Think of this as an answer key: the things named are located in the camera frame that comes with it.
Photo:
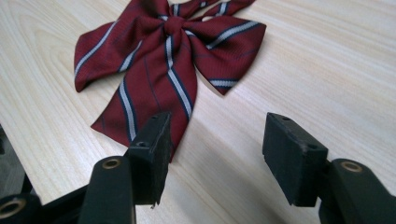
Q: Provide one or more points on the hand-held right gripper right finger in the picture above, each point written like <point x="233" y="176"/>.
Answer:
<point x="292" y="161"/>

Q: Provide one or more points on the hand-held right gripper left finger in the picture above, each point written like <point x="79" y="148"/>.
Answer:
<point x="149" y="161"/>

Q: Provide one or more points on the red striped bow tie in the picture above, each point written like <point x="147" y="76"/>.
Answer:
<point x="149" y="62"/>

